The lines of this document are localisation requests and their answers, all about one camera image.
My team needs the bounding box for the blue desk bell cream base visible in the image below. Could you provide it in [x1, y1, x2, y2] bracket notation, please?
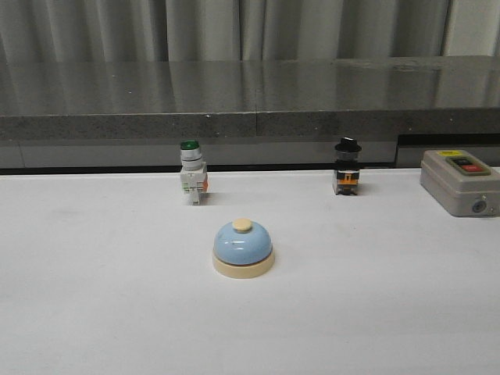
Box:
[212, 218, 275, 279]

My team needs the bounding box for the grey stone counter ledge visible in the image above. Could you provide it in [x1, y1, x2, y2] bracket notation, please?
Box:
[1, 56, 499, 169]

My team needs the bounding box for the grey curtain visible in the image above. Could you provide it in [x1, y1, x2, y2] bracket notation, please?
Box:
[1, 1, 499, 63]

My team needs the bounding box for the green pushbutton switch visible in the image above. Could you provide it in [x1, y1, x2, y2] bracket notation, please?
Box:
[180, 140, 209, 205]

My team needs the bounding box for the black selector switch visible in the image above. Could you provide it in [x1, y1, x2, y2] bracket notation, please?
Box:
[333, 137, 362, 195]

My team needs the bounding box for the grey power switch box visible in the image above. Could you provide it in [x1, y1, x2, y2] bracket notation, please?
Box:
[420, 150, 499, 217]

